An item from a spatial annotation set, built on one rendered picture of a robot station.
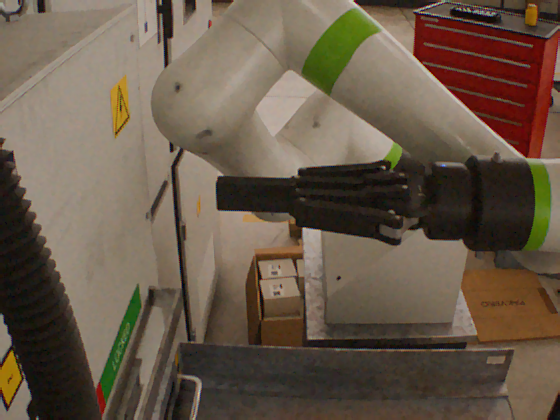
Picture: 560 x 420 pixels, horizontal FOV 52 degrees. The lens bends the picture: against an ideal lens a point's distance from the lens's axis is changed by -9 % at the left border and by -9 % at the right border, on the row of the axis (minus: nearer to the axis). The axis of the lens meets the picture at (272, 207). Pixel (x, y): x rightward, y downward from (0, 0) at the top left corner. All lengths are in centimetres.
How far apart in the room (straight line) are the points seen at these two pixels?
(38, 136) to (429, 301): 89
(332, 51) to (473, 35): 238
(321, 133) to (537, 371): 147
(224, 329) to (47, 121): 194
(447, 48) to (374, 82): 242
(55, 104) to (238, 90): 33
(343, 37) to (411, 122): 13
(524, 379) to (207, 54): 179
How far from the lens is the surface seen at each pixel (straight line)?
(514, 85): 309
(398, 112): 73
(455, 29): 311
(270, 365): 91
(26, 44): 56
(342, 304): 116
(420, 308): 119
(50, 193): 46
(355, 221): 55
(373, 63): 73
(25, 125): 42
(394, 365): 92
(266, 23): 75
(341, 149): 113
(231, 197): 59
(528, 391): 224
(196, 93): 74
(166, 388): 82
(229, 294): 252
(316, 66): 75
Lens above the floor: 151
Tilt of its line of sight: 29 degrees down
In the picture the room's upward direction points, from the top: straight up
